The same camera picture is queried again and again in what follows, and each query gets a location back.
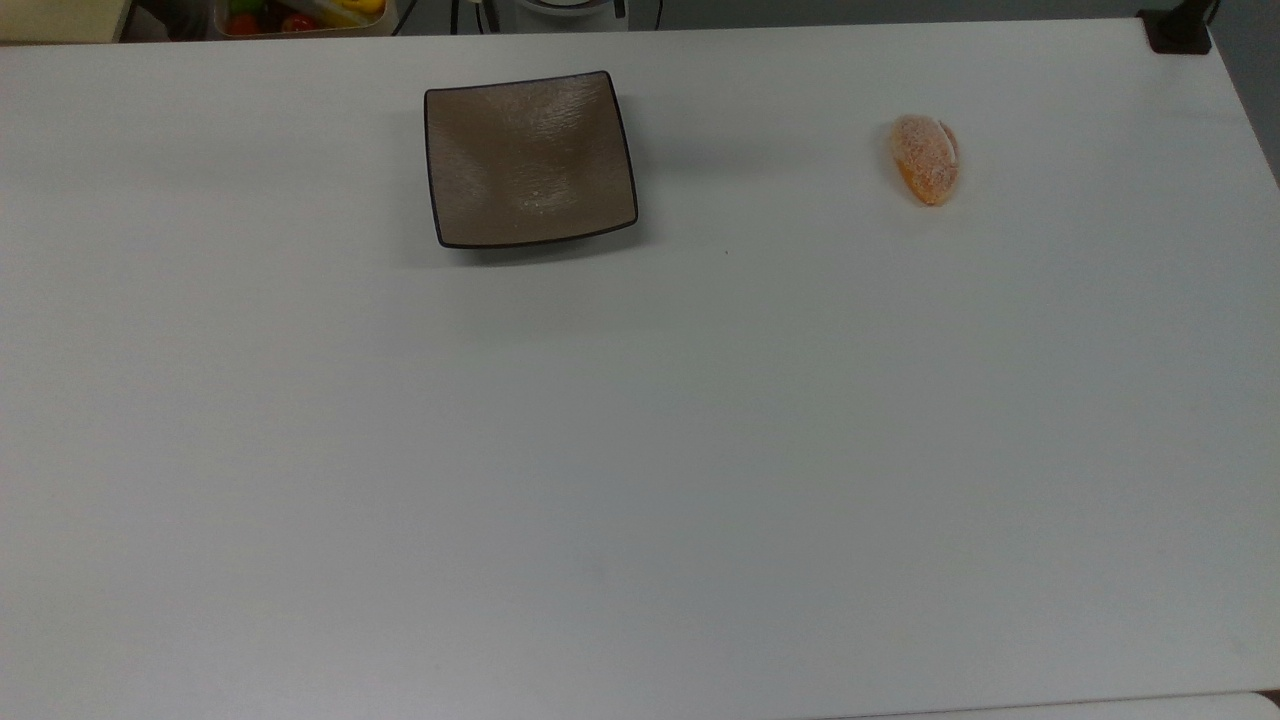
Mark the sugar-dusted orange bread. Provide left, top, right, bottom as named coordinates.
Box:
left=889, top=114, right=961, bottom=208

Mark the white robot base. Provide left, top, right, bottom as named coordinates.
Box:
left=508, top=0, right=633, bottom=25

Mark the brown square ceramic plate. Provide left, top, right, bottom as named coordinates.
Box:
left=423, top=70, right=640, bottom=250

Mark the clear plastic box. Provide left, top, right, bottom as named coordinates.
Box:
left=211, top=0, right=398, bottom=40

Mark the black table clamp mount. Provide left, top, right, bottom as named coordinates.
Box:
left=1137, top=0, right=1221, bottom=55

